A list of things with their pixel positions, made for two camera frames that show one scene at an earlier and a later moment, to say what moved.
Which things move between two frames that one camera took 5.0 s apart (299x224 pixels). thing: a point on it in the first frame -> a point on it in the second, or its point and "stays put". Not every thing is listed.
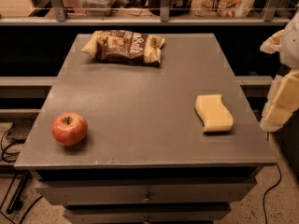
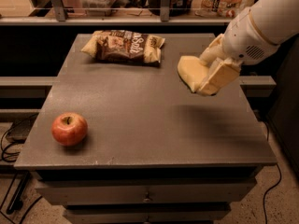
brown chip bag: x=125 y=47 stays put
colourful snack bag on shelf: x=225 y=1 stays put
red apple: x=69 y=129 stays put
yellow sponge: x=213 y=112 -> x=192 y=71
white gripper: x=291 y=47 -> x=244 y=40
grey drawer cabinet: x=146 y=159 stays put
